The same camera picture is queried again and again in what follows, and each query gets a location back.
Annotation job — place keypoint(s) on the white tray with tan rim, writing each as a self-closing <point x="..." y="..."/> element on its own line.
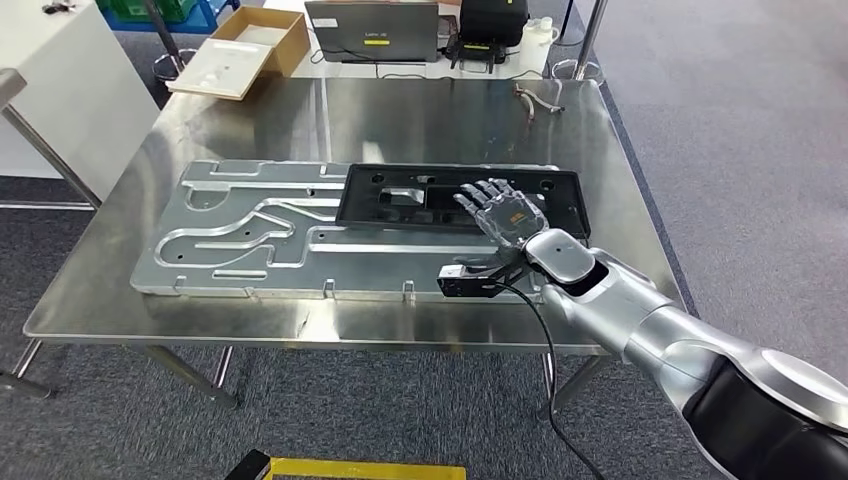
<point x="222" y="69"/>

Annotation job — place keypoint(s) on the black post chrome base stanchion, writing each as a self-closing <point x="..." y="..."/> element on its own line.
<point x="173" y="66"/>

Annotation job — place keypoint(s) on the metal pliers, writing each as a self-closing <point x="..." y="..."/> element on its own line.
<point x="530" y="99"/>

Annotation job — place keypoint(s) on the black bag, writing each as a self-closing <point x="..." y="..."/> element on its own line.
<point x="493" y="20"/>

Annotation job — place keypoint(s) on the black router with antennas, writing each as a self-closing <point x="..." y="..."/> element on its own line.
<point x="476" y="53"/>

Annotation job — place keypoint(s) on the grey metal fixture plate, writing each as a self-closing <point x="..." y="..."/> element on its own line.
<point x="265" y="265"/>

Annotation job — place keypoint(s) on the robot's black left foot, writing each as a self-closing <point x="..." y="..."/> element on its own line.
<point x="246" y="467"/>

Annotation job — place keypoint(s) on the black plastic panel part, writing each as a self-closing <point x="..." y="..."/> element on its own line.
<point x="563" y="199"/>

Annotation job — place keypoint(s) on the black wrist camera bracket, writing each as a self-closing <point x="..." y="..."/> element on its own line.
<point x="490" y="286"/>

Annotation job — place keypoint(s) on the stainless steel workbench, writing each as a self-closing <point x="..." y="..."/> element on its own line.
<point x="397" y="119"/>

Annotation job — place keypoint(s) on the open cardboard box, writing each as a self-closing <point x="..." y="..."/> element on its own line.
<point x="291" y="46"/>

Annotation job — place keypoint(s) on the yellow floor tape square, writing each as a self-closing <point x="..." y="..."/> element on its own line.
<point x="364" y="469"/>

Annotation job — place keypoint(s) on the silver stanchion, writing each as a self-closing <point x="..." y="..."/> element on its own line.
<point x="590" y="33"/>

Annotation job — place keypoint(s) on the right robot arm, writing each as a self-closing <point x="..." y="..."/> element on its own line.
<point x="662" y="324"/>

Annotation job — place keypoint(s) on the white plastic bottle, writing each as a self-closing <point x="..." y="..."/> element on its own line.
<point x="536" y="43"/>

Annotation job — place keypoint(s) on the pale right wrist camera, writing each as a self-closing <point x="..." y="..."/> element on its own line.
<point x="454" y="273"/>

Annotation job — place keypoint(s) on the green plastic crate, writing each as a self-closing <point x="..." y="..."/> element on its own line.
<point x="175" y="9"/>
<point x="122" y="8"/>

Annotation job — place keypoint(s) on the grey laptop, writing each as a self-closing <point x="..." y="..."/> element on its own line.
<point x="371" y="30"/>

